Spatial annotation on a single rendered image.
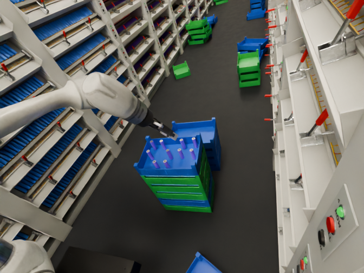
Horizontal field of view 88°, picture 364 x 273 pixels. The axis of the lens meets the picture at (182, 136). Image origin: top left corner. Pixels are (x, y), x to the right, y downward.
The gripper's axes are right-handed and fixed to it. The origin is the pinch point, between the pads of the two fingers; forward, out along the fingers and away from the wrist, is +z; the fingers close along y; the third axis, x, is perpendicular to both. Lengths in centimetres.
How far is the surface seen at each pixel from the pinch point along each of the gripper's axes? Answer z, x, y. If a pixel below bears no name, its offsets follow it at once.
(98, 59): -1, 33, -101
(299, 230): -5, -10, 57
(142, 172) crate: 3.8, -22.0, -7.4
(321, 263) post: -30, -12, 60
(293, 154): 4.4, 10.2, 48.3
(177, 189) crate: 20.7, -22.5, 4.5
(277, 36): 43, 94, 8
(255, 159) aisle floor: 68, 15, 21
